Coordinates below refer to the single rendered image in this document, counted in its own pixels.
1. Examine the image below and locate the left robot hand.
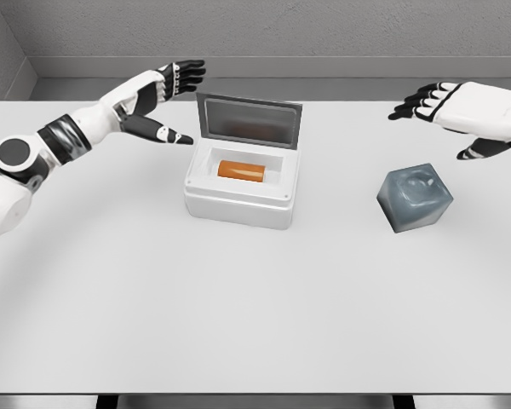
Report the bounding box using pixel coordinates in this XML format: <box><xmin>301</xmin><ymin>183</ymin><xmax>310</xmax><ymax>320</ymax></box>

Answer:
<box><xmin>97</xmin><ymin>59</ymin><xmax>207</xmax><ymax>147</ymax></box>

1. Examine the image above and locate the white box with open lid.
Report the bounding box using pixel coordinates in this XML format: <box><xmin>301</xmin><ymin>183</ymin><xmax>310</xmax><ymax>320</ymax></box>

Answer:
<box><xmin>183</xmin><ymin>92</ymin><xmax>304</xmax><ymax>232</ymax></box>

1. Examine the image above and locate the orange cylinder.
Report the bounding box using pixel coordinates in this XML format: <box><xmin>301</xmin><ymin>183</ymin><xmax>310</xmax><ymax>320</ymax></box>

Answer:
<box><xmin>216</xmin><ymin>159</ymin><xmax>267</xmax><ymax>183</ymax></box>

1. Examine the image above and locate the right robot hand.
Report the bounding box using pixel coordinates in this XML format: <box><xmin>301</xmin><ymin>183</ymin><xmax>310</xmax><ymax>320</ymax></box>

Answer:
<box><xmin>388</xmin><ymin>81</ymin><xmax>511</xmax><ymax>161</ymax></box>

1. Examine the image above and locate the grey-blue cube block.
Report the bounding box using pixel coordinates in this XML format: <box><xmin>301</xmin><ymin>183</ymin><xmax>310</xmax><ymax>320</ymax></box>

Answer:
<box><xmin>375</xmin><ymin>162</ymin><xmax>454</xmax><ymax>234</ymax></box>

